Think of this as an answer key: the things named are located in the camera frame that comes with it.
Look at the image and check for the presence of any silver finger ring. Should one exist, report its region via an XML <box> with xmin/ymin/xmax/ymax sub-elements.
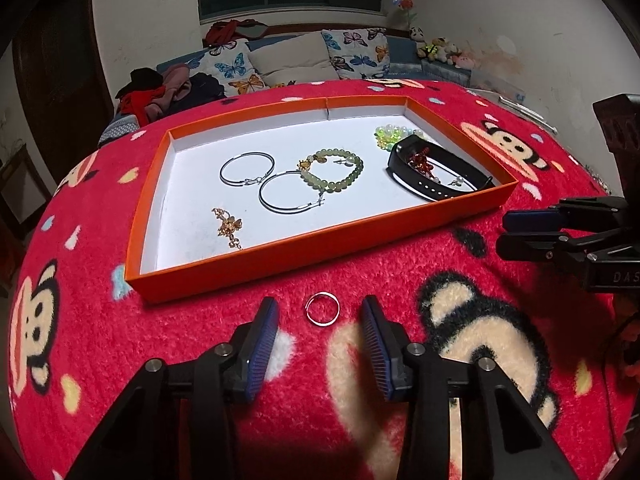
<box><xmin>304</xmin><ymin>290</ymin><xmax>342</xmax><ymax>328</ymax></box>

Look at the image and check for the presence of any large silver hoop bangle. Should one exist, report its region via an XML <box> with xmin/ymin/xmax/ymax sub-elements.
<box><xmin>258</xmin><ymin>170</ymin><xmax>324</xmax><ymax>216</ymax></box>

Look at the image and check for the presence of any iridescent bead bracelet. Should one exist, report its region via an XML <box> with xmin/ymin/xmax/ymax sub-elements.
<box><xmin>373</xmin><ymin>122</ymin><xmax>426</xmax><ymax>153</ymax></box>

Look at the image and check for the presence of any green jade bead bracelet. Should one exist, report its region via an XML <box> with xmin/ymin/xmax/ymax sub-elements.
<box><xmin>297</xmin><ymin>147</ymin><xmax>366</xmax><ymax>195</ymax></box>

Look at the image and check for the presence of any red monkey print blanket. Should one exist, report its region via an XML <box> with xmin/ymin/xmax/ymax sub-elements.
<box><xmin>8</xmin><ymin>80</ymin><xmax>638</xmax><ymax>479</ymax></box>

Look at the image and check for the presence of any black smart band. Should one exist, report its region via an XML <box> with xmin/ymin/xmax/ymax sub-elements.
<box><xmin>387</xmin><ymin>134</ymin><xmax>495</xmax><ymax>202</ymax></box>

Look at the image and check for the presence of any orange shallow box tray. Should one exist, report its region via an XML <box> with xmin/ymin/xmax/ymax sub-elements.
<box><xmin>125</xmin><ymin>93</ymin><xmax>516</xmax><ymax>304</ymax></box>

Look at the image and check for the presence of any plush toys pile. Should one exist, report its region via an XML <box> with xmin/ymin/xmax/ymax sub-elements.
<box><xmin>410</xmin><ymin>26</ymin><xmax>475</xmax><ymax>70</ymax></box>

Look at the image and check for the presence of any small silver bangle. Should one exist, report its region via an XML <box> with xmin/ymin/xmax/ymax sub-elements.
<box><xmin>219</xmin><ymin>151</ymin><xmax>276</xmax><ymax>188</ymax></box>

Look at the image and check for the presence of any right butterfly pillow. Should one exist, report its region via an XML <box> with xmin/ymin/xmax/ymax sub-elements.
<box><xmin>321</xmin><ymin>27</ymin><xmax>390</xmax><ymax>79</ymax></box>

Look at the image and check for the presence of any butterfly pillow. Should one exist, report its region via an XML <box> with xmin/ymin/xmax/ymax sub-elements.
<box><xmin>191</xmin><ymin>39</ymin><xmax>268</xmax><ymax>96</ymax></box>
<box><xmin>321</xmin><ymin>27</ymin><xmax>390</xmax><ymax>79</ymax></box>

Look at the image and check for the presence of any colourful toy flower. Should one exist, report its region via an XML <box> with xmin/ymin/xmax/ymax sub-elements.
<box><xmin>392</xmin><ymin>0</ymin><xmax>416</xmax><ymax>29</ymax></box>

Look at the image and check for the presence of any plain beige pillow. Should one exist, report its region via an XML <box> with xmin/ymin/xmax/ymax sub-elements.
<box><xmin>248</xmin><ymin>32</ymin><xmax>340</xmax><ymax>88</ymax></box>

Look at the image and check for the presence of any pile of clothes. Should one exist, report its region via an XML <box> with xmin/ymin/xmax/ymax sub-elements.
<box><xmin>115</xmin><ymin>63</ymin><xmax>226</xmax><ymax>127</ymax></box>

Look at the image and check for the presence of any blue sofa bed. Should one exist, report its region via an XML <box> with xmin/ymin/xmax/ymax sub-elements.
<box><xmin>98</xmin><ymin>29</ymin><xmax>526</xmax><ymax>149</ymax></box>

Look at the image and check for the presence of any left butterfly pillow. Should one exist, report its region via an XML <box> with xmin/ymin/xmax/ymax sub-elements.
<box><xmin>191</xmin><ymin>39</ymin><xmax>268</xmax><ymax>96</ymax></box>

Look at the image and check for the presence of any red cloth on sill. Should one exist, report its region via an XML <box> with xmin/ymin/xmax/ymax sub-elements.
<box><xmin>203</xmin><ymin>18</ymin><xmax>268</xmax><ymax>48</ymax></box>

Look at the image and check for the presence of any dark wooden door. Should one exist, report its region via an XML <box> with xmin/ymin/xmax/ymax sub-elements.
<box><xmin>12</xmin><ymin>0</ymin><xmax>114</xmax><ymax>182</ymax></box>

